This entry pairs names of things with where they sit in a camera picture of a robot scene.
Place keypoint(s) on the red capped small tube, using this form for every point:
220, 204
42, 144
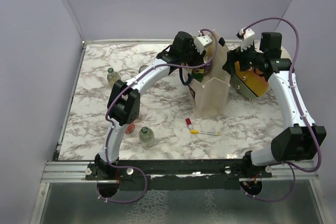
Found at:
189, 124

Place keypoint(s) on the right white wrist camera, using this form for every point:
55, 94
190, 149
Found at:
246, 35

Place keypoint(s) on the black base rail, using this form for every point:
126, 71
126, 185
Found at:
132, 175

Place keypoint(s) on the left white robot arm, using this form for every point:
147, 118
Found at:
123, 106

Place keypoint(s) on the beige canvas bag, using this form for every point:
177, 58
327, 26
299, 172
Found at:
209, 97

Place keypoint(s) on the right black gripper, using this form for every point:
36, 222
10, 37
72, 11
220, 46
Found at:
236, 55

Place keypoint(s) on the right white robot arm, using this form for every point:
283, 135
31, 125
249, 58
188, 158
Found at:
301, 138

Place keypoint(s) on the cream cylinder orange yellow face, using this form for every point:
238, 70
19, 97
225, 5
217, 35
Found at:
249, 83

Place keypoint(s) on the clear bottle rear left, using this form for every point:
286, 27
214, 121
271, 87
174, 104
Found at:
112, 77

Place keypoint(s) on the green glass bottle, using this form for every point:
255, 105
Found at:
198, 74

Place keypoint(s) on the purple soda can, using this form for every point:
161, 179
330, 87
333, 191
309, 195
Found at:
207, 68
142, 68

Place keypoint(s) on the yellow white pen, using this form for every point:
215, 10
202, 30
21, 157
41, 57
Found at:
204, 132

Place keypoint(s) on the purple soda can front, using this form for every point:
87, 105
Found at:
207, 68

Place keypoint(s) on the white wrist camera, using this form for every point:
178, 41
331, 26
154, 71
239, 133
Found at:
246, 35
202, 42

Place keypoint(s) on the red soda can front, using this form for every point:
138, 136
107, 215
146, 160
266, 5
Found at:
130, 129

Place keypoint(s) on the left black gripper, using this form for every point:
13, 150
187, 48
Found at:
197, 57

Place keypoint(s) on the clear bottle front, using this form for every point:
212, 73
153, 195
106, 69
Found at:
146, 137

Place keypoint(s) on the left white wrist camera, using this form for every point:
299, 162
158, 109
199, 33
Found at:
202, 42

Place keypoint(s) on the aluminium frame rail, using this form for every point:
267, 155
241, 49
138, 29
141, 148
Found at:
78, 172

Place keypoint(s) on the clear bottle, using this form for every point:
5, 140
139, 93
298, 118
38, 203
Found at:
146, 137
112, 77

